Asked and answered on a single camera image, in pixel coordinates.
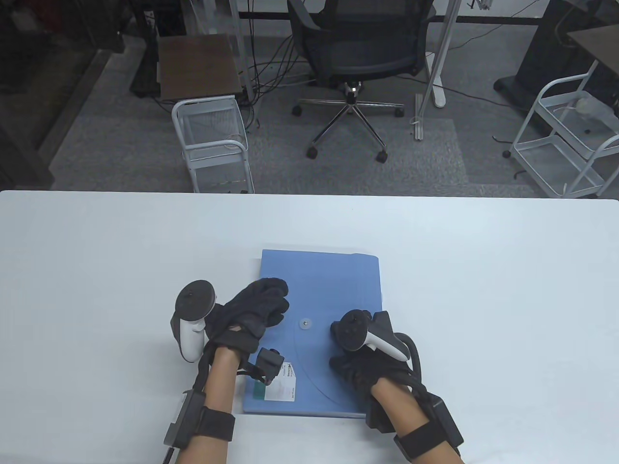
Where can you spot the person's right hand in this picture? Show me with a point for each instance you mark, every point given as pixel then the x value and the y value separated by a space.
pixel 367 372

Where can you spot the person's left hand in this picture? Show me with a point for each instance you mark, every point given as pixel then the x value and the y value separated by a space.
pixel 251 309

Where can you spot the person's left forearm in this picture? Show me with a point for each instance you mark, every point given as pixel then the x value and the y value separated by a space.
pixel 213 396

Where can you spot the person's right forearm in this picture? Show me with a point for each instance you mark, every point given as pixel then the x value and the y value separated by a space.
pixel 416 425

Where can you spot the white black right hand controller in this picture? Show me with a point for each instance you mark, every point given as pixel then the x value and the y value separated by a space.
pixel 355 328

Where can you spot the white black hand controller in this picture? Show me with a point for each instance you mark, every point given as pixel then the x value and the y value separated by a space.
pixel 355 328
pixel 193 309

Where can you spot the white black left hand controller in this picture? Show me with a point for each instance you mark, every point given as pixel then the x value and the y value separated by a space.
pixel 193 309

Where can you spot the brown wooden side table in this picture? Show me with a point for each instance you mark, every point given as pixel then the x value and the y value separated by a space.
pixel 198 63

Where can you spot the black metal stand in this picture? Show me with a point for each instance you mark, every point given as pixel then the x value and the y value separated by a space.
pixel 145 48

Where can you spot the black mesh office chair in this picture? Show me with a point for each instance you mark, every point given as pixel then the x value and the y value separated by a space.
pixel 362 48

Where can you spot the white desk leg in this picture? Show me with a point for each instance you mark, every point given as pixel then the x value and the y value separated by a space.
pixel 442 58

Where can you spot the clear plastic bag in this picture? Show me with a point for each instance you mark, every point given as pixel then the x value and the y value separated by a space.
pixel 592 108

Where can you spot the brown desk corner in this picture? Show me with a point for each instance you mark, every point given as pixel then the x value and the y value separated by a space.
pixel 597 41

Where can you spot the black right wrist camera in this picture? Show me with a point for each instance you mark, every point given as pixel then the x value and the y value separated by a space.
pixel 377 418

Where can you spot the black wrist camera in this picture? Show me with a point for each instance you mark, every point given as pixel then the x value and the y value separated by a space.
pixel 268 362
pixel 377 418

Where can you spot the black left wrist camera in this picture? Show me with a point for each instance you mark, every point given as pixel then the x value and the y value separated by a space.
pixel 268 362

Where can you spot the white floor rail strip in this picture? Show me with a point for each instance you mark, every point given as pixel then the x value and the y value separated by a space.
pixel 419 118

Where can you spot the dark pedestal base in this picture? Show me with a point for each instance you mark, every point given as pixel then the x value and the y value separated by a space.
pixel 541 58

